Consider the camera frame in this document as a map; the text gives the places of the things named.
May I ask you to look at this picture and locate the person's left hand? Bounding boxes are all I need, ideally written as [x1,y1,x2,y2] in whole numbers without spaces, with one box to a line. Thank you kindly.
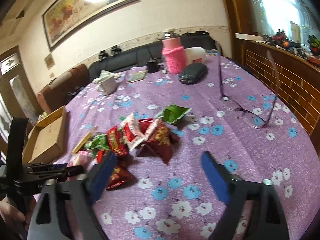
[0,197,25,228]

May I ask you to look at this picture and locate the green clear candy packet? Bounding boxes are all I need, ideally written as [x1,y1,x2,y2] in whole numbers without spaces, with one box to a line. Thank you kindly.
[84,134,110,158]

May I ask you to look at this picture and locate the dark red triangular packet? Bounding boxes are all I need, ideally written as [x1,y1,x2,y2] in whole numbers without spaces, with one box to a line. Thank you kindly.
[106,160,136,190]

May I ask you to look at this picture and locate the framed wall painting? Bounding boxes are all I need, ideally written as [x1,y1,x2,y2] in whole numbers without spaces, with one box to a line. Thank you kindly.
[42,0,138,51]

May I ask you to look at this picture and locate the white cloth gloves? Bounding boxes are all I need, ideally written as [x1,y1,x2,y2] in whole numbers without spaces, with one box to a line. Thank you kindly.
[93,70,123,84]

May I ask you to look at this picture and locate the white ceramic mug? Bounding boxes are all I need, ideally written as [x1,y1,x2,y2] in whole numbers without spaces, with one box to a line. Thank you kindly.
[93,75,118,95]

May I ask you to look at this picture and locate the brown armchair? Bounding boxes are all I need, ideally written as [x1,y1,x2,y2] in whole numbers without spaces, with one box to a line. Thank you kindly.
[36,64,89,114]

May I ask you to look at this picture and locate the green pea snack packet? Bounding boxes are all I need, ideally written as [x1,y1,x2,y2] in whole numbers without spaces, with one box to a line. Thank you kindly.
[155,105,192,125]

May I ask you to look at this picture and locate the pink character snack packet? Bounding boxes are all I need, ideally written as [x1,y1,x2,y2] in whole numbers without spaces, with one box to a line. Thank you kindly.
[67,151,92,168]

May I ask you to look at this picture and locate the black glasses case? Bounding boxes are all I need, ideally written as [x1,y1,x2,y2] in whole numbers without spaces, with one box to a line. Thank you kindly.
[178,62,208,85]

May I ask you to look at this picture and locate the purple-framed eyeglasses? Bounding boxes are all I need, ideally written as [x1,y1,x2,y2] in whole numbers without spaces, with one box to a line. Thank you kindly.
[218,50,281,130]

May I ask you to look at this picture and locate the wooden sideboard cabinet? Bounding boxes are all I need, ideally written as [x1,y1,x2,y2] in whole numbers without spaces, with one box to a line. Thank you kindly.
[234,33,319,146]

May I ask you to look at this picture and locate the wooden glass door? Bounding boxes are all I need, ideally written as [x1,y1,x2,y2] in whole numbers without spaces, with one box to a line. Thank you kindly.
[1,46,41,160]

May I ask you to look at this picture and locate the black leather sofa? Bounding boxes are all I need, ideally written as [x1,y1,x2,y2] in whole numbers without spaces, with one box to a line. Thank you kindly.
[88,31,216,81]

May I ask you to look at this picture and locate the small green booklet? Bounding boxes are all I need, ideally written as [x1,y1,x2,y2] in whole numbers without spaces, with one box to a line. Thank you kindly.
[127,70,148,83]

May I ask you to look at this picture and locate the yellow cake bar packet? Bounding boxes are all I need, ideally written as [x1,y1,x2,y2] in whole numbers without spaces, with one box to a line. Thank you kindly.
[72,127,97,154]

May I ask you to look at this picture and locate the white red snack packet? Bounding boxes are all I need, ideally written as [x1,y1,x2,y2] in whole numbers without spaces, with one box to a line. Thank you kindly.
[120,113,145,157]

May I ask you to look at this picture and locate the small black cup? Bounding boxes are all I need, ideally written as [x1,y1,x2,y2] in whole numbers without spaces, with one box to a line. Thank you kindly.
[145,59,159,74]

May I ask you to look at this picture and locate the dark red nut packet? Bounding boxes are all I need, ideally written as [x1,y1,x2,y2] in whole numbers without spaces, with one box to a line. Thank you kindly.
[138,118,180,165]

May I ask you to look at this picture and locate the purple floral tablecloth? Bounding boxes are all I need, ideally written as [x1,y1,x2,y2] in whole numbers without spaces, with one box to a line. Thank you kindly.
[57,57,319,239]

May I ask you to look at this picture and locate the brown cardboard box tray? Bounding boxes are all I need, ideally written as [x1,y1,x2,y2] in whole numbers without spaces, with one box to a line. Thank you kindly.
[22,106,67,164]

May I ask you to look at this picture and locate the red gold long packet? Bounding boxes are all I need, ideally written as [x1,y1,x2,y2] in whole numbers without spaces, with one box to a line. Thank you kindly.
[106,126,128,157]

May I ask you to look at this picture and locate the pink knit-sleeved thermos bottle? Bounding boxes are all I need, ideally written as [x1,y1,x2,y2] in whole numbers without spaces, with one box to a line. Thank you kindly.
[162,29,187,74]

